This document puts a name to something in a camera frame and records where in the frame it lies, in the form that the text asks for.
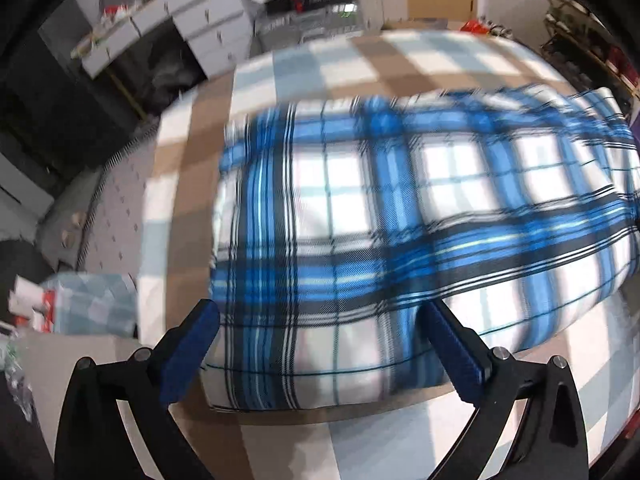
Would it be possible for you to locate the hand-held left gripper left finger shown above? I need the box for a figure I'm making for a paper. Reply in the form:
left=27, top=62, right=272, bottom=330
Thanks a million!
left=54, top=299, right=222, bottom=480

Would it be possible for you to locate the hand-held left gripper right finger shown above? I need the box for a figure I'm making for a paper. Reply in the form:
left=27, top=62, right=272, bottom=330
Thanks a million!
left=422, top=300, right=590, bottom=480

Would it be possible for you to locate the blue white plaid shirt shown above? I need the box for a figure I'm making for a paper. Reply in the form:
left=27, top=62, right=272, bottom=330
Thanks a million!
left=202, top=85, right=640, bottom=411

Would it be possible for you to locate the pile of snack packets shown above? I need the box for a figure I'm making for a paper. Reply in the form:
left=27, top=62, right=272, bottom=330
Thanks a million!
left=71, top=2, right=147, bottom=57
left=47, top=272, right=139, bottom=337

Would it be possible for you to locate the red flat box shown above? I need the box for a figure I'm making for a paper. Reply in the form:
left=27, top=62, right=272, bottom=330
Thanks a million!
left=36, top=290, right=57, bottom=334

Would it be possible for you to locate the clear plastic bag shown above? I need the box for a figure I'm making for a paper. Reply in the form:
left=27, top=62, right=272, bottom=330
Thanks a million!
left=0, top=339, right=37, bottom=422

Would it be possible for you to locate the grey patterned rug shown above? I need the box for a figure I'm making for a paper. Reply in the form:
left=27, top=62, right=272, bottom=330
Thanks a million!
left=75, top=130, right=167, bottom=282

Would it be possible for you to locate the black cabinet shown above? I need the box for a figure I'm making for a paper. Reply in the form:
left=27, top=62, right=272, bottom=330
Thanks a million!
left=0, top=25, right=151, bottom=196

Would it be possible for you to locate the black bag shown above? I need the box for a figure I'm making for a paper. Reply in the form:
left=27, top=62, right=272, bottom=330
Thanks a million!
left=144, top=50, right=202, bottom=107

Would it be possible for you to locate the brown blue checked tablecloth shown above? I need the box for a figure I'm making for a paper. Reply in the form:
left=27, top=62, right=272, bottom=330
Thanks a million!
left=135, top=27, right=640, bottom=480

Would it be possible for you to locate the white drawer desk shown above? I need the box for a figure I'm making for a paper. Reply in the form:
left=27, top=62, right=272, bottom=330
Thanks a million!
left=70, top=0, right=254, bottom=82

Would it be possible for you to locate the flat silver suitcase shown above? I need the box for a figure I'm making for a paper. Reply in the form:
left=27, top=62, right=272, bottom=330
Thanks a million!
left=252, top=7, right=362, bottom=54

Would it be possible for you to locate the wooden shoe rack with shoes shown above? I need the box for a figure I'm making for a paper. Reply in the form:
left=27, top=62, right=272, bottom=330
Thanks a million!
left=545, top=0, right=640, bottom=96

